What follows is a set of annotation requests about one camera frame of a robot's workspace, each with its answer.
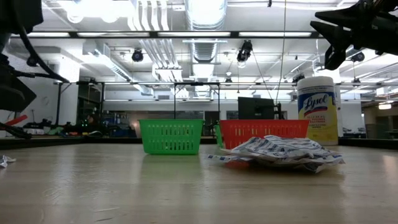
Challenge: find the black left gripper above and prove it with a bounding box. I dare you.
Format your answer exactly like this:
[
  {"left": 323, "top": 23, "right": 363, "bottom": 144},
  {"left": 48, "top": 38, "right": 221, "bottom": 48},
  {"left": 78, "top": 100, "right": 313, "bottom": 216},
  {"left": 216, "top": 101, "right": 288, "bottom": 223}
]
[{"left": 0, "top": 62, "right": 37, "bottom": 113}]

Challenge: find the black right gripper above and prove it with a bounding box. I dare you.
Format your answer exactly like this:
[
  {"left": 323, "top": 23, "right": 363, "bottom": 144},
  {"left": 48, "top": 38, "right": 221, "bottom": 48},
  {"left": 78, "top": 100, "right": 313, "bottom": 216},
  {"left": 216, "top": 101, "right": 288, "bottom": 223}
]
[{"left": 310, "top": 0, "right": 398, "bottom": 71}]

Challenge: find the white red-print packet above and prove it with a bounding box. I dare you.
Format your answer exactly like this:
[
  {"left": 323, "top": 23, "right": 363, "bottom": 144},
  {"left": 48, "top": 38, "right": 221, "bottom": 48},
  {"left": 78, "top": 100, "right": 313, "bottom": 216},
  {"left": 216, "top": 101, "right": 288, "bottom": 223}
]
[{"left": 0, "top": 154, "right": 17, "bottom": 169}]

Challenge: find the white blue-striped bandage wrapper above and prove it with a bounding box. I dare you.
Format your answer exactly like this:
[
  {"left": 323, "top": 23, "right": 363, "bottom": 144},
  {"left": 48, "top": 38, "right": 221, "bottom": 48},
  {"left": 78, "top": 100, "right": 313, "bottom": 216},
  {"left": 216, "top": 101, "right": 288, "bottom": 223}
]
[
  {"left": 221, "top": 135, "right": 315, "bottom": 159},
  {"left": 254, "top": 154, "right": 346, "bottom": 174},
  {"left": 264, "top": 134, "right": 335, "bottom": 158},
  {"left": 207, "top": 154, "right": 254, "bottom": 163}
]

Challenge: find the white LED light bar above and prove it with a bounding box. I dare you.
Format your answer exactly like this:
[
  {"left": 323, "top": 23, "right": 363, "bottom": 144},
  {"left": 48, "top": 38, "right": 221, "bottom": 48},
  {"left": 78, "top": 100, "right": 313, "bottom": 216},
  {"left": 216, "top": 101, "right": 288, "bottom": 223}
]
[
  {"left": 76, "top": 32, "right": 150, "bottom": 38},
  {"left": 27, "top": 32, "right": 71, "bottom": 38},
  {"left": 238, "top": 31, "right": 312, "bottom": 38},
  {"left": 157, "top": 31, "right": 231, "bottom": 38}
]

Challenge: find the dark equipment rack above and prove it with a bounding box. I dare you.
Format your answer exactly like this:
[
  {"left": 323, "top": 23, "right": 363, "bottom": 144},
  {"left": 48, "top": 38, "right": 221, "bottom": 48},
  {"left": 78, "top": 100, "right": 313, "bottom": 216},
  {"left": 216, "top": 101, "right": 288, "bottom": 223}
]
[{"left": 77, "top": 83, "right": 105, "bottom": 138}]

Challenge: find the Lysol wipes canister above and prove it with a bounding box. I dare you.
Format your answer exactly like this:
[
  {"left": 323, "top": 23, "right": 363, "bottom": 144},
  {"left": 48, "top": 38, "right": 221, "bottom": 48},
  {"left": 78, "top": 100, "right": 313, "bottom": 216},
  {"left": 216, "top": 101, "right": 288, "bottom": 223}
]
[{"left": 297, "top": 76, "right": 339, "bottom": 146}]

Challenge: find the blue box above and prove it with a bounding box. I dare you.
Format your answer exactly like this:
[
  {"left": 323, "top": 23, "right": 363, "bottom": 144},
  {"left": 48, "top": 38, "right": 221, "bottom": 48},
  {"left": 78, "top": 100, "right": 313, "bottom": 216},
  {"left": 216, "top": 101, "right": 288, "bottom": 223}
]
[{"left": 112, "top": 124, "right": 137, "bottom": 138}]

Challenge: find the black computer monitor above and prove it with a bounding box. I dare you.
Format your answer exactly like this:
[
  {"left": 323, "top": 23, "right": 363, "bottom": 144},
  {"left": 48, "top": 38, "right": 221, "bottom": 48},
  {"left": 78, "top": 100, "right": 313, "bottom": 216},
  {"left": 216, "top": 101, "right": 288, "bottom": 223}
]
[{"left": 238, "top": 96, "right": 276, "bottom": 120}]

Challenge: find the red plastic basket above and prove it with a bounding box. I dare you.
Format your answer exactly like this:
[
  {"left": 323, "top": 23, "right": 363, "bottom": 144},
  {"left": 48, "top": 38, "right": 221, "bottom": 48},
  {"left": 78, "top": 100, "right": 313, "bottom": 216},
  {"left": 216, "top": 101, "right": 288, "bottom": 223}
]
[{"left": 219, "top": 119, "right": 310, "bottom": 149}]

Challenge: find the green plastic basket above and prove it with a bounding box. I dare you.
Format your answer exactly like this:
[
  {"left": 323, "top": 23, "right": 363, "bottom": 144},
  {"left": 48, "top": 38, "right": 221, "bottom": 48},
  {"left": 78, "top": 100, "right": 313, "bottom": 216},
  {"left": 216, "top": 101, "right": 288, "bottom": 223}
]
[
  {"left": 213, "top": 124, "right": 223, "bottom": 147},
  {"left": 139, "top": 118, "right": 205, "bottom": 156}
]

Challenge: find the thin hanging cable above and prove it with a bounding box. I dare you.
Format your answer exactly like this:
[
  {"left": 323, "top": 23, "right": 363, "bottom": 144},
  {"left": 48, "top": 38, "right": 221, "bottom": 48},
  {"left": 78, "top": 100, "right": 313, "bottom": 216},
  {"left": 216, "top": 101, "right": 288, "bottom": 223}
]
[
  {"left": 275, "top": 0, "right": 287, "bottom": 105},
  {"left": 251, "top": 49, "right": 274, "bottom": 101}
]

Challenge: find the black overhead camera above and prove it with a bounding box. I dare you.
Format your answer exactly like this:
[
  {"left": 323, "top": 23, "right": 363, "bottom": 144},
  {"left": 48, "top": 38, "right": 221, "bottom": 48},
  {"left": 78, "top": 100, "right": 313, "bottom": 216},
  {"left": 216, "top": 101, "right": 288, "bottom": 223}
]
[{"left": 236, "top": 39, "right": 253, "bottom": 63}]

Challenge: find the silver ceiling air duct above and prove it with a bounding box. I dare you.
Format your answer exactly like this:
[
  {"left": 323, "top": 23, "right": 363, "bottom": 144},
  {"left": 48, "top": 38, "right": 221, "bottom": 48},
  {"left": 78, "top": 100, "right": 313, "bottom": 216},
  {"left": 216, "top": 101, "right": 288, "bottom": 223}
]
[{"left": 183, "top": 0, "right": 229, "bottom": 98}]

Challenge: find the black background rig frame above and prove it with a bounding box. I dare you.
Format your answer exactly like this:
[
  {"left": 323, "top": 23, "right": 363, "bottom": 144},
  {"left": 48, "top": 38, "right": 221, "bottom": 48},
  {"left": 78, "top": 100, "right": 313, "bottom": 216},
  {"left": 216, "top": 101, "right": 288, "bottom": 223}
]
[{"left": 173, "top": 82, "right": 221, "bottom": 121}]

